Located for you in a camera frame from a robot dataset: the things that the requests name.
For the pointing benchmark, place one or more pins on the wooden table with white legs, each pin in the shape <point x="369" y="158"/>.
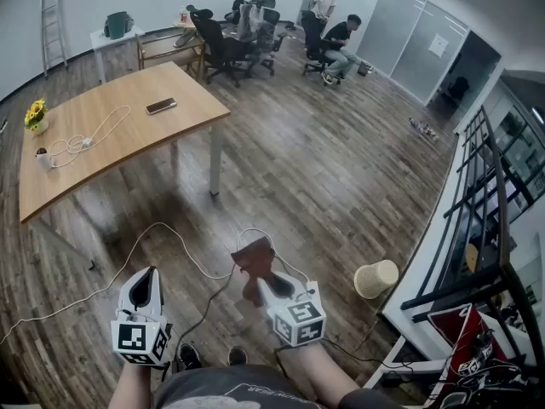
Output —
<point x="127" y="134"/>

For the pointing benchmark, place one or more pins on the person's left shoe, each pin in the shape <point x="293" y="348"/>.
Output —
<point x="188" y="356"/>

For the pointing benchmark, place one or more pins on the round wooden stool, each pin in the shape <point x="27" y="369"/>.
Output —
<point x="471" y="257"/>

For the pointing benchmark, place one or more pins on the small black bin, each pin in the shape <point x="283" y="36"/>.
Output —
<point x="363" y="68"/>

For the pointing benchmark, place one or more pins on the row of small floor items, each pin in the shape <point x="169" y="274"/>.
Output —
<point x="423" y="129"/>

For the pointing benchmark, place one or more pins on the paper sheet on glass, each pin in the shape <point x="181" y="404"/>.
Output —
<point x="438" y="44"/>

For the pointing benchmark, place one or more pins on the plastic-wrapped grey office chair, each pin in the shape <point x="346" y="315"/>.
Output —
<point x="249" y="24"/>

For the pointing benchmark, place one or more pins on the yellow flowers in white pot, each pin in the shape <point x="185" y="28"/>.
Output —
<point x="36" y="113"/>

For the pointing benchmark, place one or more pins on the person's right forearm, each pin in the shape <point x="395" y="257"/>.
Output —
<point x="315" y="369"/>

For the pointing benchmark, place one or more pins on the red bag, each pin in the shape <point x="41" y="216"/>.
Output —
<point x="451" y="335"/>

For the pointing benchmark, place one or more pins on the idle gripper device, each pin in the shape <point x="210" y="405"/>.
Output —
<point x="474" y="362"/>

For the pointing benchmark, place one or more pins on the person's shoe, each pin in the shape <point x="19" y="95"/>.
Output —
<point x="237" y="356"/>
<point x="188" y="356"/>

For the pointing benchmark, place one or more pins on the brown cloth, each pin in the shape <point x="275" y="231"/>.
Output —
<point x="253" y="256"/>

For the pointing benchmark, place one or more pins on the black metal rack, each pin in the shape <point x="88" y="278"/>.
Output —
<point x="504" y="237"/>

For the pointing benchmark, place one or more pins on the smartphone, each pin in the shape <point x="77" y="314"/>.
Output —
<point x="161" y="106"/>

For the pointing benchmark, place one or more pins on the beige waste basket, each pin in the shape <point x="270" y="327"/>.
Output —
<point x="376" y="279"/>

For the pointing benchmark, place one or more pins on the red bottle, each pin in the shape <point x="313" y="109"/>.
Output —
<point x="183" y="14"/>

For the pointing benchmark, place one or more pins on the person's right shoe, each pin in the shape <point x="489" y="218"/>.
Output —
<point x="237" y="356"/>

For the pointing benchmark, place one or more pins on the grey slipper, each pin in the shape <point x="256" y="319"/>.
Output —
<point x="184" y="38"/>

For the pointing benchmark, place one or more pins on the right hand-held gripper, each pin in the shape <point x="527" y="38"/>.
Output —
<point x="298" y="318"/>

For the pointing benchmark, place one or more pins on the small white desk gadget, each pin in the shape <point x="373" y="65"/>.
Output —
<point x="44" y="161"/>

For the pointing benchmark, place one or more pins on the wooden shelf rack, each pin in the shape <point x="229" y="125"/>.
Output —
<point x="170" y="58"/>

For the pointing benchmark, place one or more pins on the person's grey shirt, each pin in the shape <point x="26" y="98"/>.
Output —
<point x="213" y="386"/>

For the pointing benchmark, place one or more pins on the black office chair with headrest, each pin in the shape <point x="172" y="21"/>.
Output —
<point x="217" y="41"/>

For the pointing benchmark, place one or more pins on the white side table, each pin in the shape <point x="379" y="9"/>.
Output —
<point x="100" y="40"/>

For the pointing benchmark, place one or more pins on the person's left forearm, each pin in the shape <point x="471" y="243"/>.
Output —
<point x="130" y="386"/>

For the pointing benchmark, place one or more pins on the aluminium ladder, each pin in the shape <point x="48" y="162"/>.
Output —
<point x="43" y="32"/>

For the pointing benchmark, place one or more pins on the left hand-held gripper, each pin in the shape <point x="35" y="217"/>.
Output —
<point x="136" y="339"/>

